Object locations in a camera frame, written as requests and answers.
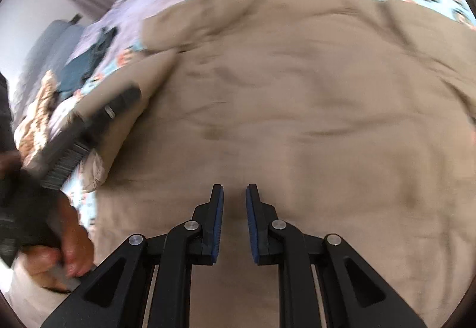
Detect beige puffer down coat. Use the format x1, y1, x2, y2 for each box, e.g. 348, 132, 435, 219
10, 0, 476, 328

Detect left hand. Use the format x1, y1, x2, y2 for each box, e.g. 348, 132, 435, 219
0, 151, 96, 293

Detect tan patterned knit garment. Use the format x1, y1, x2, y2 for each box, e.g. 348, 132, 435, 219
14, 70, 57, 166

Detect teal folded jeans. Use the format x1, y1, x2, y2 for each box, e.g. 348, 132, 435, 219
57, 27, 119, 102

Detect grey upholstered headboard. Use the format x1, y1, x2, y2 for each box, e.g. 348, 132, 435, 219
10, 20, 85, 127

